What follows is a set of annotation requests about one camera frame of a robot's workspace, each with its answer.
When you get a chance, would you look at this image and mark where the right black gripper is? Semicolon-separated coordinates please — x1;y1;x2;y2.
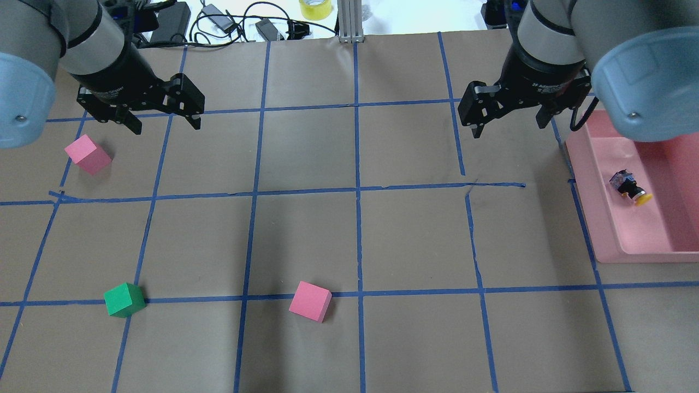
458;67;591;139

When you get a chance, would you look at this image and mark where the pink cube centre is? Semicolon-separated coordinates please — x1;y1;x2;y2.
288;281;333;323

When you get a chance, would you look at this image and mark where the green cube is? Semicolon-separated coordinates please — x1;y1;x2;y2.
103;283;146;318

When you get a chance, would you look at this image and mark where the aluminium frame post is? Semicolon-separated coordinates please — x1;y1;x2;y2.
337;0;365;43

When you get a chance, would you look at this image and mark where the yellow tape roll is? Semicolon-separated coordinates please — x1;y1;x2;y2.
299;0;334;21

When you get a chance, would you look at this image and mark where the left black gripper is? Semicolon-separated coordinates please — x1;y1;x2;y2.
76;73;205;136

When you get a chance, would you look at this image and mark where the pink cube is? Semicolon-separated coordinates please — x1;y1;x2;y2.
63;135;112;176
288;281;333;323

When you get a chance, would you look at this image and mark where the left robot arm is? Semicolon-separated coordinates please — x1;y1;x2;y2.
1;1;205;148

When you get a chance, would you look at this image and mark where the pink plastic bin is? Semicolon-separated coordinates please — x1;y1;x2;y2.
566;110;698;264

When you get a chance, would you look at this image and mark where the black laptop charger brick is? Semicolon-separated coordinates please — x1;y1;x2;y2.
149;2;191;43

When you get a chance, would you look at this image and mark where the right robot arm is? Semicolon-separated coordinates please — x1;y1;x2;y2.
458;1;698;142

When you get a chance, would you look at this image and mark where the pink cube far left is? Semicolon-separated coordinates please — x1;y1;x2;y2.
63;135;112;176

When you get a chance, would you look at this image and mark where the black power adapter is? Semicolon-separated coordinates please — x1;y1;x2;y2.
255;18;286;41

